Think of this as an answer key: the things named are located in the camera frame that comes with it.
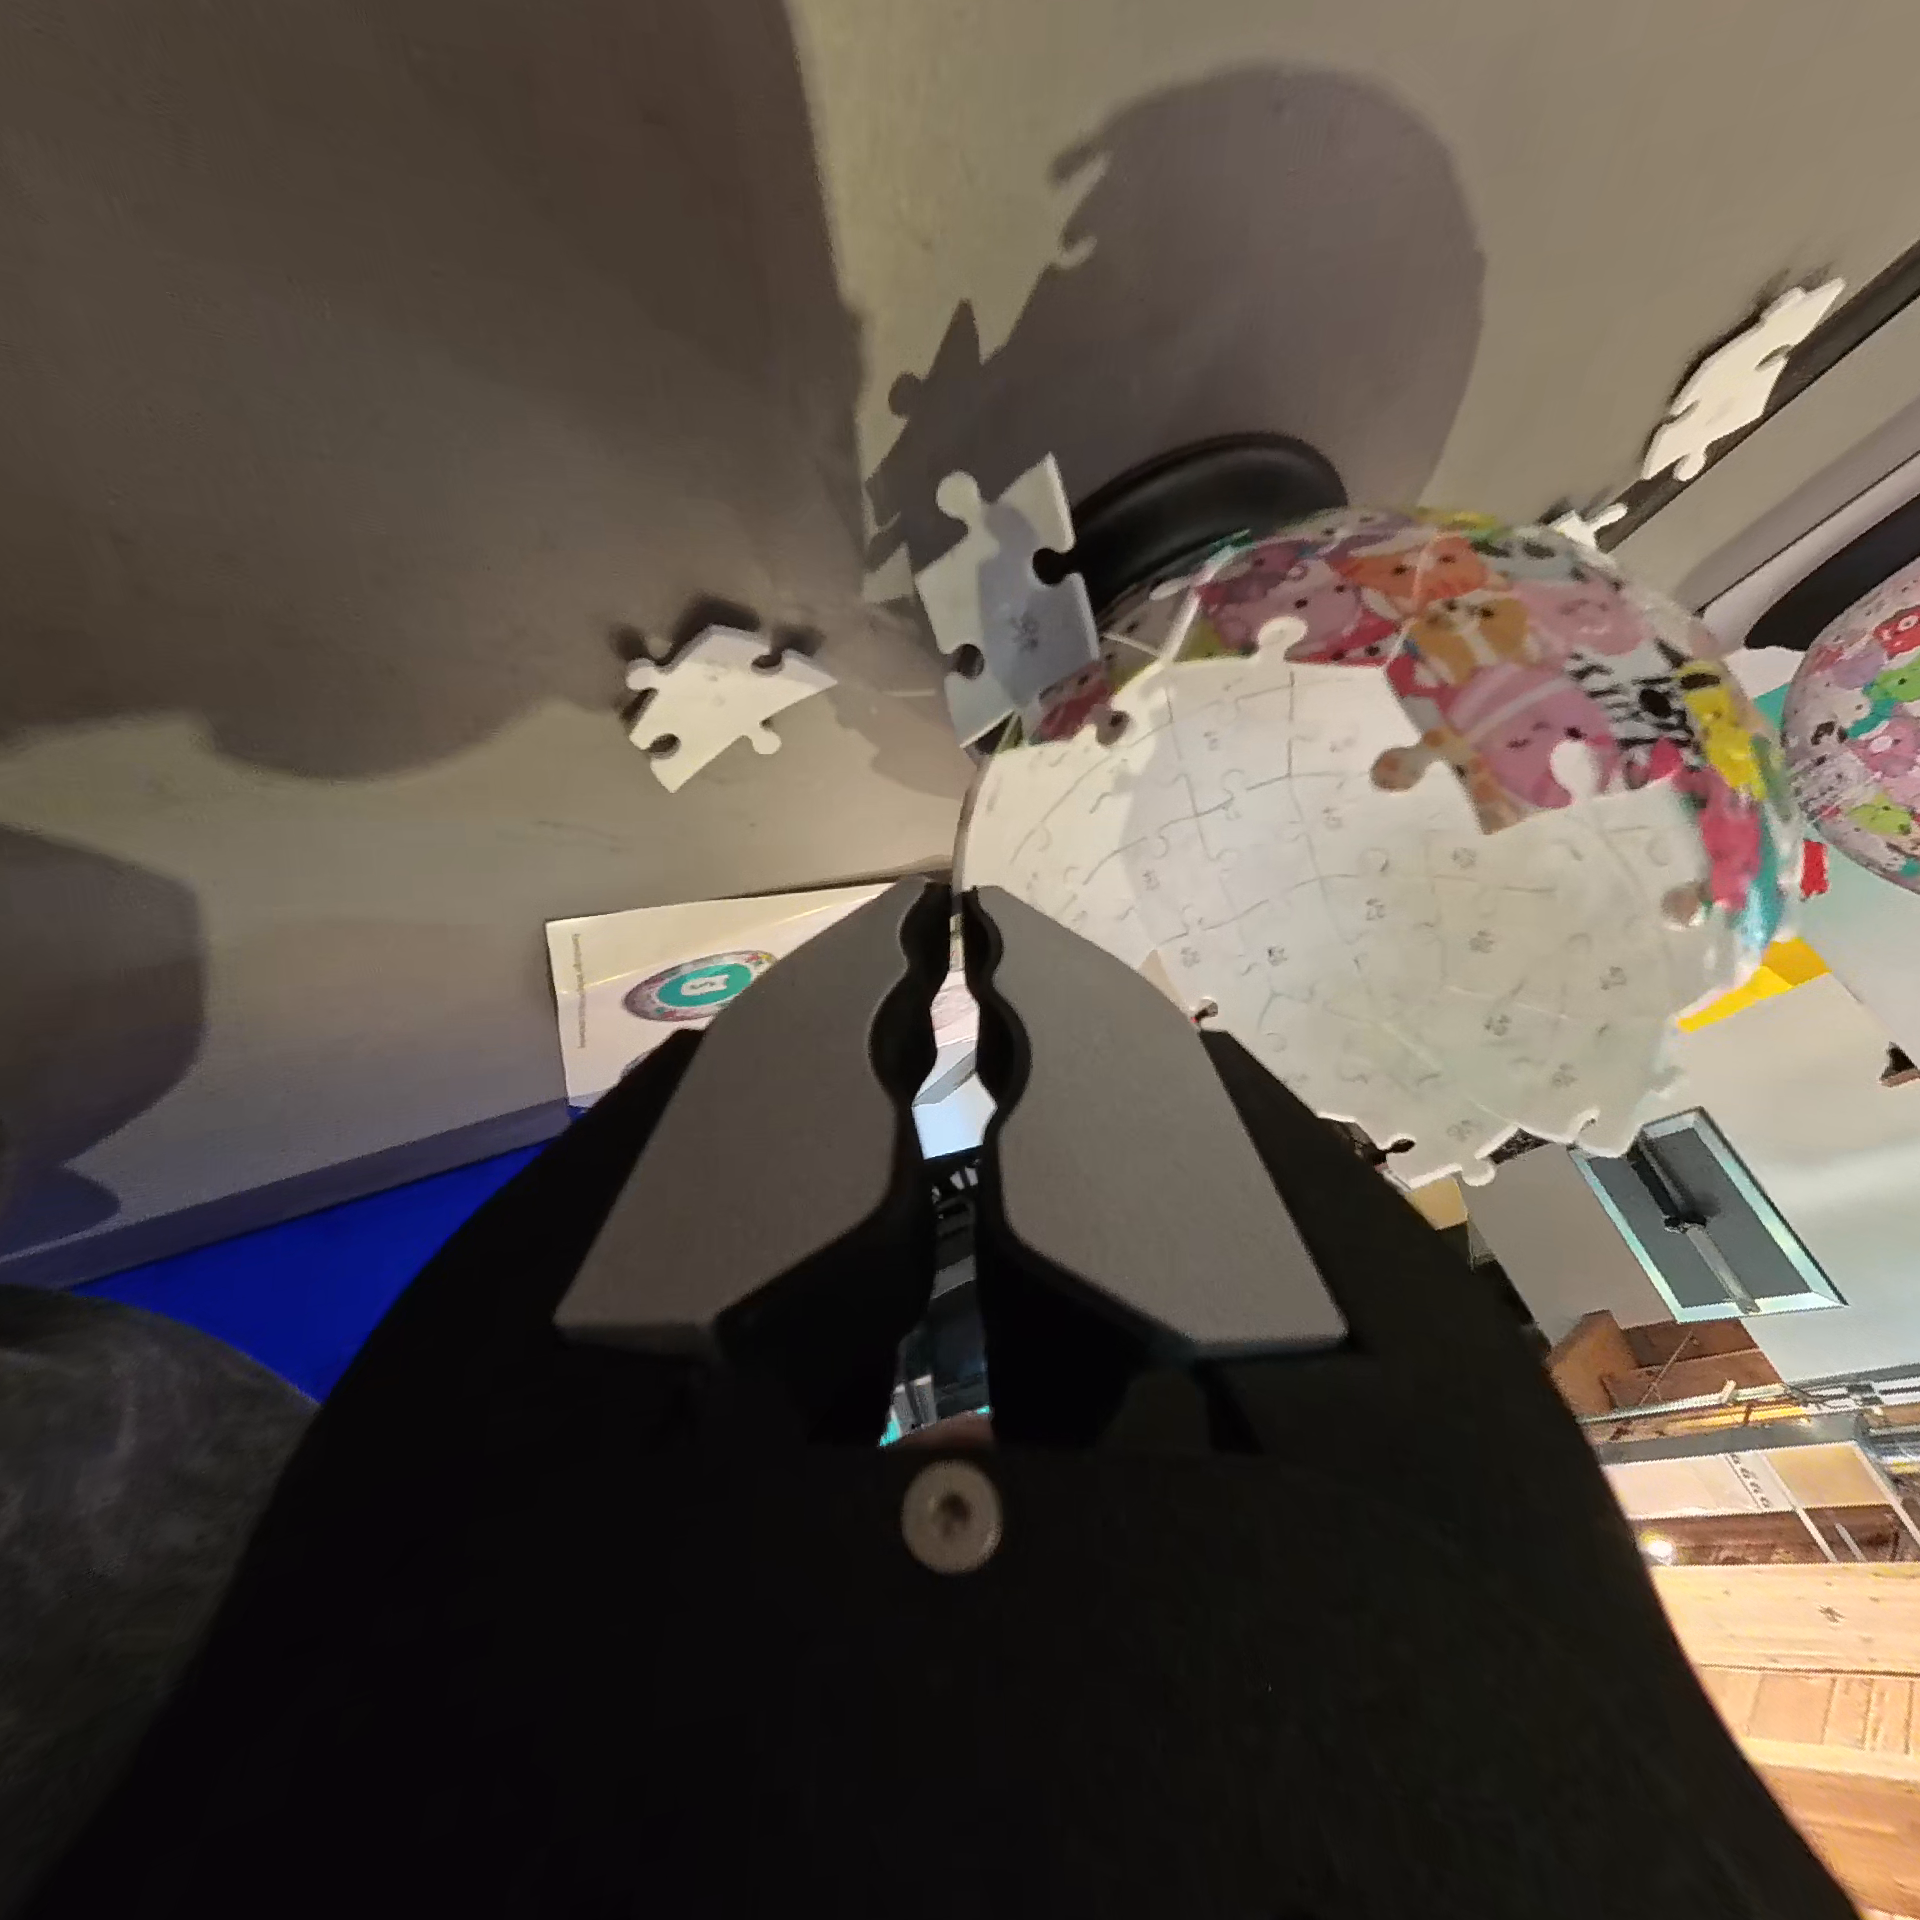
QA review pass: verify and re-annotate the printed instruction sheet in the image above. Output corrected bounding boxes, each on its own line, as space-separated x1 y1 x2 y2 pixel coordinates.
543 882 980 1122

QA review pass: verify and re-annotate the grey ceiling light panel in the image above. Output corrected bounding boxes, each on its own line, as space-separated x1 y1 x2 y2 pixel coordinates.
1567 1107 1850 1325

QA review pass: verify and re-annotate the blue storage bin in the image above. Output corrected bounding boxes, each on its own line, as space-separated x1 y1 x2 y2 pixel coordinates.
67 1136 560 1409

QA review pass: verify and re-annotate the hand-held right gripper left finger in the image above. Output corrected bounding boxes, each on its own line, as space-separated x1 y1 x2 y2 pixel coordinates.
556 877 963 1449

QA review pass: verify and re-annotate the person's dark clothing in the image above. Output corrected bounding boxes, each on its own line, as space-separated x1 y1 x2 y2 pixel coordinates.
0 1282 319 1920

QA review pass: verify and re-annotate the colourful 3D puzzle ball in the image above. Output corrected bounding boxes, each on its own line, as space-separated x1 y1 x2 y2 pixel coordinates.
950 504 1806 1191

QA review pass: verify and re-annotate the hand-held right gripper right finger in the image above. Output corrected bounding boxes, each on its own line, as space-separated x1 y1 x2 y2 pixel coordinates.
960 885 1349 1455

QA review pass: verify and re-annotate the colourful puzzle box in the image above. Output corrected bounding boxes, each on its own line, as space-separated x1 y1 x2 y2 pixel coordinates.
1677 557 1920 1089

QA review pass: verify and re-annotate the black ball stand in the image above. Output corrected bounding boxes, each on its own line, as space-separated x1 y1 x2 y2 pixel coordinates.
1070 432 1352 619

